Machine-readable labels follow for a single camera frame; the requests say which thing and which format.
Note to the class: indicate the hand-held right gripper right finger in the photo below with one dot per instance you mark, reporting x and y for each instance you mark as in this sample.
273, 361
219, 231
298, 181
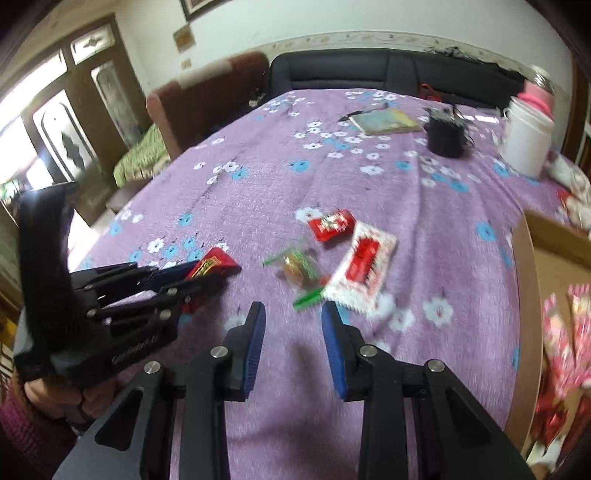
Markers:
334, 360

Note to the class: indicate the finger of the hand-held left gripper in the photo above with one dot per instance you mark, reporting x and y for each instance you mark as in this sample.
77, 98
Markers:
171, 297
171, 275

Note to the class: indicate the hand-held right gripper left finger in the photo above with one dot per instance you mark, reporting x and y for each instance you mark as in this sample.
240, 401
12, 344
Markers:
251, 355

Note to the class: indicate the red packet yellow label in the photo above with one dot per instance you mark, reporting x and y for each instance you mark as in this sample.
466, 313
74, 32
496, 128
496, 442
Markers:
217, 263

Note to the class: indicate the white red snack packet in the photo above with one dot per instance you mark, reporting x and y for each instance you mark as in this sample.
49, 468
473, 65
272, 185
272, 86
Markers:
362, 265

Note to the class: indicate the green-wrapped clear snack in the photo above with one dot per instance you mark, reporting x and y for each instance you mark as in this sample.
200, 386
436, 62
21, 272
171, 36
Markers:
298, 267

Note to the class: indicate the pink snack packet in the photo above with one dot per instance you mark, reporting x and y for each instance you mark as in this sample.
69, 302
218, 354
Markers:
558, 341
582, 323

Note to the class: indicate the brown cardboard box tray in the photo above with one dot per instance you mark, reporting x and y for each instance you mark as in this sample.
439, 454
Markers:
554, 258

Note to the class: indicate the person's left forearm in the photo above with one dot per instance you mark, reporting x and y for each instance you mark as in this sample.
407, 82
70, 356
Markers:
27, 438

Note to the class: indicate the person's left hand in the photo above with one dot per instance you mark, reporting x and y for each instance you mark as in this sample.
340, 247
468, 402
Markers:
69, 399

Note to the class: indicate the green patterned cushion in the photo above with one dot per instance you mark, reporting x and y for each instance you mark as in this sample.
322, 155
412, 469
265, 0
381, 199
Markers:
143, 159

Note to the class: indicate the red candy packet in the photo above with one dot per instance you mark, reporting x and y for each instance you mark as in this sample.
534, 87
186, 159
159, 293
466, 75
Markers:
330, 225

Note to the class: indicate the purple floral tablecloth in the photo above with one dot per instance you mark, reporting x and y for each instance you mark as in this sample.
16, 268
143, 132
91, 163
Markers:
415, 230

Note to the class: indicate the wooden door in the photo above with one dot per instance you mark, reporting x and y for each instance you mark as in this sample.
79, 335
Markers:
78, 115

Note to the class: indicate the brown armchair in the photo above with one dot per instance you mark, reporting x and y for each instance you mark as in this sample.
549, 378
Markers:
207, 106

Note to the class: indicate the black pen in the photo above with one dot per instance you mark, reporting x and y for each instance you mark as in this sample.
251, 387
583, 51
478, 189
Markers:
351, 114

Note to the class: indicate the green cover notebook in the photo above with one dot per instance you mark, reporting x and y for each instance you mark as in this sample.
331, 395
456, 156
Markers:
383, 121

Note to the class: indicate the black round container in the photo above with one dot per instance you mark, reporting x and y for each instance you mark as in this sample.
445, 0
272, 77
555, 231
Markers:
444, 138

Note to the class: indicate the black leather sofa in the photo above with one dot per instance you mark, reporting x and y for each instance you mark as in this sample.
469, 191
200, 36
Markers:
346, 69

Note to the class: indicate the white plastic jar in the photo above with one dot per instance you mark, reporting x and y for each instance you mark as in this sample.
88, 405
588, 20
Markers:
526, 138

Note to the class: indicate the white cloth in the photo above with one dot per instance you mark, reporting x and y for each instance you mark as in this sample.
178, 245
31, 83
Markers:
572, 175

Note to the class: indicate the pink thermos bottle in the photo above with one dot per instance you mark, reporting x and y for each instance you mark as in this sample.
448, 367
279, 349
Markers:
535, 97

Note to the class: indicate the wooden cabinet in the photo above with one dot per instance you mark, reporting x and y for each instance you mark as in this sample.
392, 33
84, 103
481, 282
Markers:
582, 92

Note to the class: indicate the small wall plaque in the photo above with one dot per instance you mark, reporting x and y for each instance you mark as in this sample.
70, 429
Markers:
183, 37

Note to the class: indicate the framed wall picture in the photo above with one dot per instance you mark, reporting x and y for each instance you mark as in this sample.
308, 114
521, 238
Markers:
198, 7

